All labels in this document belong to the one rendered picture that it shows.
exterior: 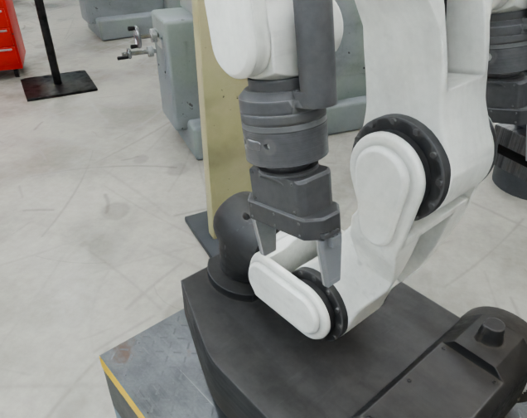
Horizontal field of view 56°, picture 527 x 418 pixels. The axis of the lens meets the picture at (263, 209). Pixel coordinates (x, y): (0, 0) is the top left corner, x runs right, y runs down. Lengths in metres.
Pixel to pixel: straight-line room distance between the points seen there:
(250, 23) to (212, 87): 1.40
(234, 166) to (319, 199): 1.50
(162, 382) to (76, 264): 1.12
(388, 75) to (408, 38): 0.05
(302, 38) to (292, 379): 0.65
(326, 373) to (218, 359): 0.20
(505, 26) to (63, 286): 1.76
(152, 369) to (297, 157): 0.81
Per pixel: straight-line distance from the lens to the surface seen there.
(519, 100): 0.85
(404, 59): 0.63
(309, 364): 0.97
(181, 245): 2.19
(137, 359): 1.23
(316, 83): 0.46
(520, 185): 2.76
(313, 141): 0.49
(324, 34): 0.45
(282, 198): 0.52
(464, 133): 0.66
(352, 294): 0.84
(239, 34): 0.46
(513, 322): 1.11
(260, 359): 0.98
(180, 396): 1.15
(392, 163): 0.62
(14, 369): 1.87
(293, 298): 0.89
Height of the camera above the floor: 1.32
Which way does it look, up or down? 33 degrees down
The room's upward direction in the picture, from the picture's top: straight up
